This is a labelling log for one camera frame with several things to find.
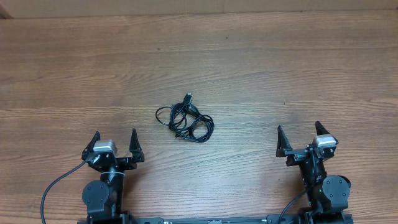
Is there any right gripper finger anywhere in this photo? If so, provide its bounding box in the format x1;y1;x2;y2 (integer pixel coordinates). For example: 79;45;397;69
314;121;330;136
276;125;292;157

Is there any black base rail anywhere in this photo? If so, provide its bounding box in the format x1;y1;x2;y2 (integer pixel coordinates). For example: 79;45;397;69
130;214;299;224

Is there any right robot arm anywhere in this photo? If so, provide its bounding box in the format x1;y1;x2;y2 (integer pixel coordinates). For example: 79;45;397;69
276;121;353;223

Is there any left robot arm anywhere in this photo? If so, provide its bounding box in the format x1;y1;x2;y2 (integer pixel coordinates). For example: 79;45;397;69
81;129;144;223

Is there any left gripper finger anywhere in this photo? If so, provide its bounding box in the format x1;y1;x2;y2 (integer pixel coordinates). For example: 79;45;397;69
129;128;145;162
82;131;101;153

